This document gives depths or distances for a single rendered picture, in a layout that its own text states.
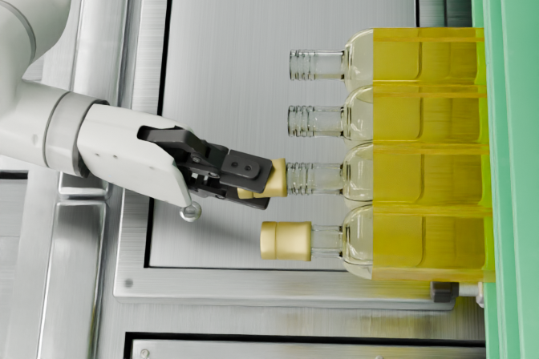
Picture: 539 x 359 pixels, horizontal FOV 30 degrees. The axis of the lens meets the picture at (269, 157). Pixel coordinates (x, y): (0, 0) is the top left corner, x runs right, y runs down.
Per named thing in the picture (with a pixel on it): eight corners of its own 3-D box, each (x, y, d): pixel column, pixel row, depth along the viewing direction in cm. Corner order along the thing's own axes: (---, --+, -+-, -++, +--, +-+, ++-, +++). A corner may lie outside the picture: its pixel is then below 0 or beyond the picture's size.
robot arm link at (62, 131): (62, 186, 97) (88, 193, 97) (36, 150, 89) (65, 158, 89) (90, 118, 100) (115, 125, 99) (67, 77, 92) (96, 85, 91)
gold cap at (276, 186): (286, 166, 93) (239, 169, 93) (284, 151, 90) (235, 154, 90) (288, 202, 92) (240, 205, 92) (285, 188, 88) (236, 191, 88)
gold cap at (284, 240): (311, 216, 87) (261, 215, 88) (310, 257, 86) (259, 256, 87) (312, 225, 91) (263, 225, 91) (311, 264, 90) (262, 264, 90)
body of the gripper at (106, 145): (79, 191, 97) (188, 222, 95) (52, 149, 87) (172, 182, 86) (107, 123, 100) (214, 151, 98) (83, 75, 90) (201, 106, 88)
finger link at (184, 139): (123, 147, 91) (177, 171, 93) (153, 127, 84) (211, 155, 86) (127, 135, 91) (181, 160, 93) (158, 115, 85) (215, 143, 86)
